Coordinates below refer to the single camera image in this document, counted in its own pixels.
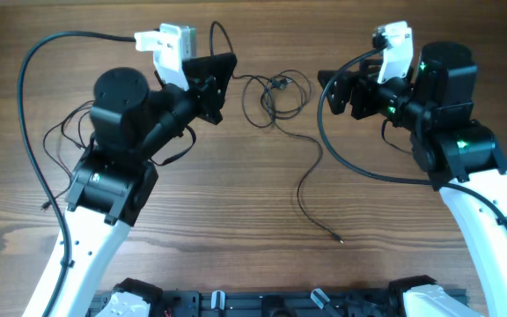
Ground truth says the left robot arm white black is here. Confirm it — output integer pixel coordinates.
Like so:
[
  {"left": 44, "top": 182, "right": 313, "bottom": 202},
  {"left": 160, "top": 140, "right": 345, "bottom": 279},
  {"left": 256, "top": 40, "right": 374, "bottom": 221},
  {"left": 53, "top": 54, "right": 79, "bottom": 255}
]
[{"left": 25, "top": 53, "right": 237, "bottom": 316}]

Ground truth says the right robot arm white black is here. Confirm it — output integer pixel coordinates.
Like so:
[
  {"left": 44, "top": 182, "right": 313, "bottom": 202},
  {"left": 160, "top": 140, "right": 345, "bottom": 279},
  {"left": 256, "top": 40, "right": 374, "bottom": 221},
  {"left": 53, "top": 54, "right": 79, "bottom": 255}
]
[{"left": 317, "top": 41, "right": 507, "bottom": 316}]

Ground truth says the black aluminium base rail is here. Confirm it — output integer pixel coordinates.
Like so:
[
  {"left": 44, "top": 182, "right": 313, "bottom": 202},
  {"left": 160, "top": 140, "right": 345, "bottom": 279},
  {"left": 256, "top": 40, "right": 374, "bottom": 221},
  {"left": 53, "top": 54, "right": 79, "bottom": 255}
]
[{"left": 88, "top": 288, "right": 470, "bottom": 317}]

